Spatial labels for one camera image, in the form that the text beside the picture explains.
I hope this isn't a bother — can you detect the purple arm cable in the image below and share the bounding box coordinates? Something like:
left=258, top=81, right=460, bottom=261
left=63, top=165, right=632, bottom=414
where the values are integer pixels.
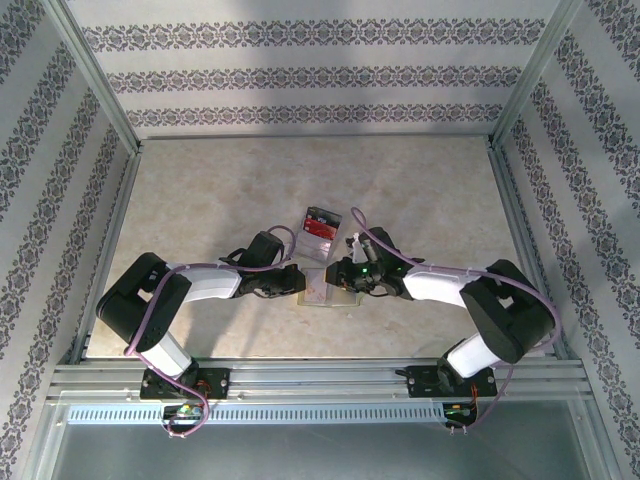
left=127, top=224, right=300, bottom=441
left=349, top=206, right=559, bottom=436

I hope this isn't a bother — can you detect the olive green card holder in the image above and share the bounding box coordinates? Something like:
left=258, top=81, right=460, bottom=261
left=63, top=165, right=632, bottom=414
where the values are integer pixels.
left=296, top=267, right=364, bottom=308

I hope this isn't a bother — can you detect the slotted grey cable duct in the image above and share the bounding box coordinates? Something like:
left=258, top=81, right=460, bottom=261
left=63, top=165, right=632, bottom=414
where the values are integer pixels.
left=67, top=401, right=481, bottom=426

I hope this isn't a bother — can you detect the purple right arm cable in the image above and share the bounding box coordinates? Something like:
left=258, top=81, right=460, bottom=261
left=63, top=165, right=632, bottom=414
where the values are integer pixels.
left=349, top=206, right=559, bottom=436

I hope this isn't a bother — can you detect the long aluminium mounting rail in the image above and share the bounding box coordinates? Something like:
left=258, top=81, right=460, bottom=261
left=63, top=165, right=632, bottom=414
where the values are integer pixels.
left=47, top=355, right=596, bottom=401

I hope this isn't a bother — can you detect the aluminium table side rail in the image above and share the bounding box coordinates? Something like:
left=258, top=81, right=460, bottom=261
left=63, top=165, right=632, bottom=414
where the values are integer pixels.
left=67, top=142, right=146, bottom=366
left=485, top=138, right=586, bottom=366

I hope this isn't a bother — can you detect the grey metal panel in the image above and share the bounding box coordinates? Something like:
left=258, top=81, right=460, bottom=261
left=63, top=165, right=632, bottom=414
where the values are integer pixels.
left=47, top=419, right=599, bottom=480

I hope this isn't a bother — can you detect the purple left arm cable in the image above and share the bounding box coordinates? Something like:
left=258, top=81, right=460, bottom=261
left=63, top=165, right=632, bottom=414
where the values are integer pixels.
left=127, top=224, right=300, bottom=441

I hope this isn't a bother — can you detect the small circuit board with wires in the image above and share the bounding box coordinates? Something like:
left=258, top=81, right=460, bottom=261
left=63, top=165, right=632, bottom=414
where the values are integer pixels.
left=160, top=401, right=212, bottom=427
left=442, top=401, right=480, bottom=427

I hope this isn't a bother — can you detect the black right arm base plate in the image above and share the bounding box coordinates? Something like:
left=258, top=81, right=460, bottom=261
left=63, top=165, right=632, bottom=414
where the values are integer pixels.
left=406, top=364, right=497, bottom=400

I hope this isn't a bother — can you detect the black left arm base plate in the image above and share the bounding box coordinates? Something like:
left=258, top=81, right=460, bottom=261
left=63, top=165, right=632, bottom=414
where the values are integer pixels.
left=138, top=366, right=232, bottom=401

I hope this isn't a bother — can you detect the clear acrylic card box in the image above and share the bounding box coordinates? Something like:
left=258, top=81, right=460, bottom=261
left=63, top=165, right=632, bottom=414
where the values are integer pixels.
left=292, top=204, right=346, bottom=262

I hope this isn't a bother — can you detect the aluminium frame post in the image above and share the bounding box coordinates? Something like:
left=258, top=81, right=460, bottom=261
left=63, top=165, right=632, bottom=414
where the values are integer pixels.
left=489, top=0, right=589, bottom=151
left=42, top=0, right=146, bottom=154

